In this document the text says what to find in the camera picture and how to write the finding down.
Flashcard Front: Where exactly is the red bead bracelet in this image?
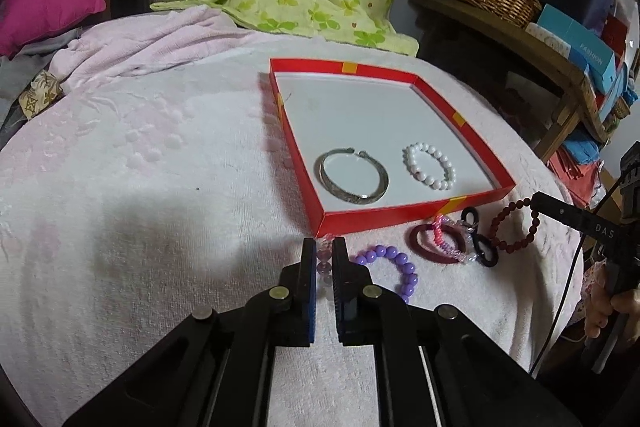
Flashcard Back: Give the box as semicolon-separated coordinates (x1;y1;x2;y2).
487;198;542;253

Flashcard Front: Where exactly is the wooden shelf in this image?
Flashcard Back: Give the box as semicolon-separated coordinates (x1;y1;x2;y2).
402;0;608;162

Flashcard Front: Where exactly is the black hair tie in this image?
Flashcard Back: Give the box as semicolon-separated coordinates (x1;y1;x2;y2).
460;207;499;269

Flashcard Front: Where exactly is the maroon hair tie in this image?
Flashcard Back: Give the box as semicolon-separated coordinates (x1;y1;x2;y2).
411;223;468;264

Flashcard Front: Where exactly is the silver bangle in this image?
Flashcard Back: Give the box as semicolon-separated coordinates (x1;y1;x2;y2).
315;148;387;206

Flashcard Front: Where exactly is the pink braided bracelet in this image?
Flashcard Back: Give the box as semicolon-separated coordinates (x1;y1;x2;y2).
430;216;466;258

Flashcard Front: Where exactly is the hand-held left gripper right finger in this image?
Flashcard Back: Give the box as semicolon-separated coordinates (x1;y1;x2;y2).
332;237;583;427

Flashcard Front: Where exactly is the teal box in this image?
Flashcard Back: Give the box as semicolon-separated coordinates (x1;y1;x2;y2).
536;4;617;96

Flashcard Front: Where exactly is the pale pink blanket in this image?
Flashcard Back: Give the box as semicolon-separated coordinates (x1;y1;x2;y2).
0;4;586;427

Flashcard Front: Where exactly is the white bead bracelet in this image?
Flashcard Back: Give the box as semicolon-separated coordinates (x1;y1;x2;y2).
403;142;457;191

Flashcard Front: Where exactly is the grey cloth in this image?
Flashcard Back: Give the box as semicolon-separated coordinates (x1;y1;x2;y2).
0;27;83;130

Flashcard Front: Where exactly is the leaf patterned cloth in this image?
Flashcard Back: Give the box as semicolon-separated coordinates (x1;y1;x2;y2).
19;71;65;120

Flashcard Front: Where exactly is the person's right hand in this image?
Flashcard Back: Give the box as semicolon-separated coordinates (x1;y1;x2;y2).
584;264;640;344

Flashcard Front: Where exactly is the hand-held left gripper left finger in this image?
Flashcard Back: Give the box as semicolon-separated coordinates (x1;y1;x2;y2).
62;237;318;427

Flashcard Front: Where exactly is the black cable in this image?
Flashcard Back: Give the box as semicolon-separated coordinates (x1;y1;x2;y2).
530;177;623;375

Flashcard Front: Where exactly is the red cardboard box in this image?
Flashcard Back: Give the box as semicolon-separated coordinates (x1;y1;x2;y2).
269;58;517;239

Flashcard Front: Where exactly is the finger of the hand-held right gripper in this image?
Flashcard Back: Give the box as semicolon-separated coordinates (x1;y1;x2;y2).
531;192;608;244

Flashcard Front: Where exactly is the pale pink bead bracelet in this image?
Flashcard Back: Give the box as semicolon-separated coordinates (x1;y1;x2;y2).
316;234;335;279

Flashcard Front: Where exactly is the clear crystal bead bracelet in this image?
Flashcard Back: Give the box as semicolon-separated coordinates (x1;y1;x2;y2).
450;223;482;264

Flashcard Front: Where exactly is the purple bead bracelet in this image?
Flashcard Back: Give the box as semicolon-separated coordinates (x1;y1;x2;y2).
350;245;419;305

